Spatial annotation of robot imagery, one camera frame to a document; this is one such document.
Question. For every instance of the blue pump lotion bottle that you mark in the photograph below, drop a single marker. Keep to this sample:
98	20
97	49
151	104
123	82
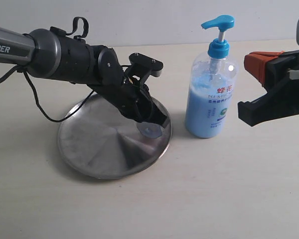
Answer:
212	81

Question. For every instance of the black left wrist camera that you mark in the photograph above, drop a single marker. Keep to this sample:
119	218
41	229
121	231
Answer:
143	66

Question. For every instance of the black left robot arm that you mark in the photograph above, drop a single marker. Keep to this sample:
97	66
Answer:
56	54

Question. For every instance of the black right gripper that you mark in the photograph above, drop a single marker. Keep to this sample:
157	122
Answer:
278	73

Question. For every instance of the blue soap blob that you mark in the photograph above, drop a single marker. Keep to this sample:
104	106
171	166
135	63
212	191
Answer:
150	130

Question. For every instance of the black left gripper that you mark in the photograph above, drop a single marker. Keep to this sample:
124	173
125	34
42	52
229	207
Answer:
139	106

